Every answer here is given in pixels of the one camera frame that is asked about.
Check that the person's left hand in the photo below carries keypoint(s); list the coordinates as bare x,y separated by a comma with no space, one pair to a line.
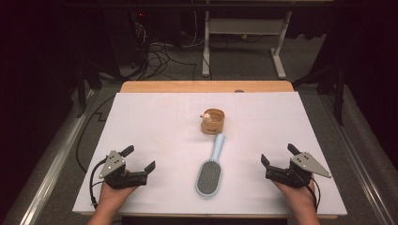
112,197

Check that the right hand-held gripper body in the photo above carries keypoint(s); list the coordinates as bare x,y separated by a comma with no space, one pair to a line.
308,164

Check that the small yellow-green ball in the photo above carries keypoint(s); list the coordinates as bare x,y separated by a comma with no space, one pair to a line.
244,36

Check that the wooden table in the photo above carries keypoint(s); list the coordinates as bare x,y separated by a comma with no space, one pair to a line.
187,86

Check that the black stand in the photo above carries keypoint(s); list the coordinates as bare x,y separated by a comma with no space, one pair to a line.
339,93
83,90

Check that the light blue hairbrush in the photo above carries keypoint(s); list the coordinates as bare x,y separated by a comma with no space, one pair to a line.
209,176

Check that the person's right hand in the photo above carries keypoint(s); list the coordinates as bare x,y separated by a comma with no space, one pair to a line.
298,197

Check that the metal floor rail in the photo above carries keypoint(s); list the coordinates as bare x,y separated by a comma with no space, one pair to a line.
56,162
359,168

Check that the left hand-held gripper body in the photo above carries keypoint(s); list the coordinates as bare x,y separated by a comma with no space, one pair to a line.
114,162

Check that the white metal desk frame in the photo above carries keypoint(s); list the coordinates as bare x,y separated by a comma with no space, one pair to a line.
244,26

